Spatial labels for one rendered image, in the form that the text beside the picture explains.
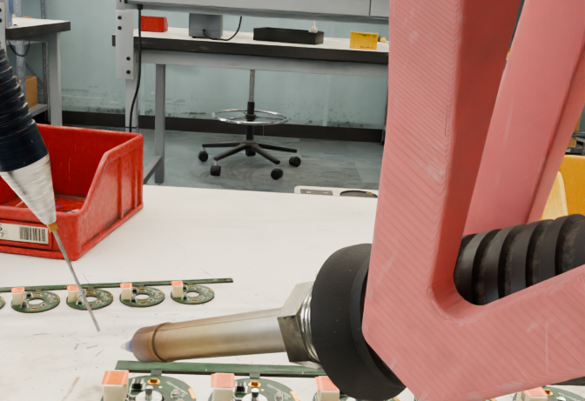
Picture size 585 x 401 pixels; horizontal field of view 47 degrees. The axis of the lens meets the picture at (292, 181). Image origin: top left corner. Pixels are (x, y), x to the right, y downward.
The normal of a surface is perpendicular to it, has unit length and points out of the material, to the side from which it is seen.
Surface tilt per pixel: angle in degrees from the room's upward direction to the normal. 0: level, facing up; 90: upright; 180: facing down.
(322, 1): 90
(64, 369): 0
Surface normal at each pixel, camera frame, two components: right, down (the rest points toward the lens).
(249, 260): 0.06, -0.96
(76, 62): 0.01, 0.26
